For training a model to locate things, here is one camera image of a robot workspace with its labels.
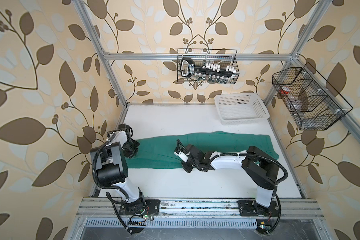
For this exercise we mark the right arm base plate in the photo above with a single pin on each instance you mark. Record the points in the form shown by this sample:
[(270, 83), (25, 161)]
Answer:
[(250, 208)]

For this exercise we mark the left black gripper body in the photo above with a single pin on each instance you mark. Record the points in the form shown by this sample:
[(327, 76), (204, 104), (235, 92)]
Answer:
[(129, 149)]

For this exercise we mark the back black wire basket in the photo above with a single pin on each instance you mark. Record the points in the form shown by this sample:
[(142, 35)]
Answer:
[(222, 57)]

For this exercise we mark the right black wire basket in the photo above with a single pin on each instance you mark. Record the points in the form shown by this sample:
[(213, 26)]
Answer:
[(314, 102)]

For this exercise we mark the black handheld tool in basket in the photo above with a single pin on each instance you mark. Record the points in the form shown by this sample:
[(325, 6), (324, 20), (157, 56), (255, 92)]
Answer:
[(188, 68)]

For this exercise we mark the black wire basket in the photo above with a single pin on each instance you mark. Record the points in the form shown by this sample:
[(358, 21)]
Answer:
[(314, 102), (222, 57)]

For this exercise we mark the red capped item in basket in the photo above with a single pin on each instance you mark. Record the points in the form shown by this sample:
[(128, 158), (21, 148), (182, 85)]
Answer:
[(284, 91)]

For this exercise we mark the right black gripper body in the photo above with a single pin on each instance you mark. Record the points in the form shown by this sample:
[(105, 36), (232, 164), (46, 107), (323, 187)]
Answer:
[(188, 165)]

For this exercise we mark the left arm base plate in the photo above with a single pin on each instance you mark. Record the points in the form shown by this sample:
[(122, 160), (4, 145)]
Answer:
[(147, 207)]

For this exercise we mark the aluminium front rail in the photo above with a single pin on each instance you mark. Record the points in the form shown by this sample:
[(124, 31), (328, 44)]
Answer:
[(197, 213)]

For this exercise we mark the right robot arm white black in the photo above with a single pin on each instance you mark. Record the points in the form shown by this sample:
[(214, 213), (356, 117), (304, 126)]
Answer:
[(264, 170)]

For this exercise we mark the white plastic laundry basket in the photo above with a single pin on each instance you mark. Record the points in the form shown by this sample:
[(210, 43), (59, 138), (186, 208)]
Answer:
[(243, 108)]

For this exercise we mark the green trousers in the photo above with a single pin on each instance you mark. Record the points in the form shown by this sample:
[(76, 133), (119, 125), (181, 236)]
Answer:
[(158, 152)]

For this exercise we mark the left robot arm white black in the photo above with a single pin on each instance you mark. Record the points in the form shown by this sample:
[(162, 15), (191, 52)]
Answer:
[(110, 170)]

